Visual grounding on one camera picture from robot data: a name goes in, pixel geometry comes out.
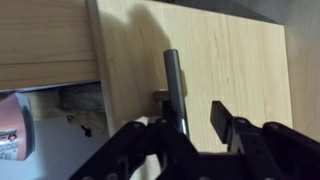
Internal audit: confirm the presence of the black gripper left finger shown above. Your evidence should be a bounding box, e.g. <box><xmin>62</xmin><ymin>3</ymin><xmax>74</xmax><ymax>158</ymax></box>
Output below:
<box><xmin>69</xmin><ymin>118</ymin><xmax>197</xmax><ymax>180</ymax></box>

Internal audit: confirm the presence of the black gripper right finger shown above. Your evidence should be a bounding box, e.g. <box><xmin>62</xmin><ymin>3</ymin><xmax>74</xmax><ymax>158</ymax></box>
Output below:
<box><xmin>210</xmin><ymin>101</ymin><xmax>320</xmax><ymax>180</ymax></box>

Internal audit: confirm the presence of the door metal handle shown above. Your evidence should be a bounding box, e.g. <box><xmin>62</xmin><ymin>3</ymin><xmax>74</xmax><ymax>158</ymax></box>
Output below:
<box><xmin>153</xmin><ymin>49</ymin><xmax>189</xmax><ymax>136</ymax></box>

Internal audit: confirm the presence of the cupboard door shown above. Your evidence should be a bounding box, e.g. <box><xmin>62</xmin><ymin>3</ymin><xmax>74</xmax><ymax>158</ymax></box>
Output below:
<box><xmin>87</xmin><ymin>0</ymin><xmax>293</xmax><ymax>152</ymax></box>

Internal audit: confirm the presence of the pink can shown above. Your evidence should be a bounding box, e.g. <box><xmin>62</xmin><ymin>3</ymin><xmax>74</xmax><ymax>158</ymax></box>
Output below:
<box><xmin>0</xmin><ymin>93</ymin><xmax>35</xmax><ymax>161</ymax></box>

